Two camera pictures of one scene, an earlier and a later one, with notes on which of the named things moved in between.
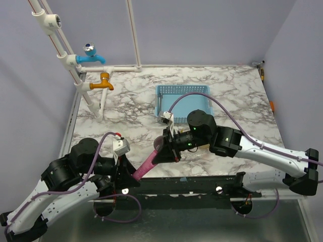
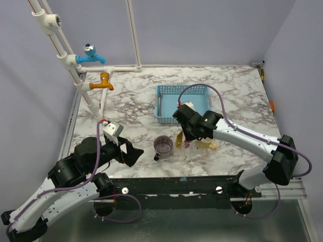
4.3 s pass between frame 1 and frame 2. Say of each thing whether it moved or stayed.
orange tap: stayed
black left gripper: moved
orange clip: stayed
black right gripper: moved
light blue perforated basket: stayed
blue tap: stayed
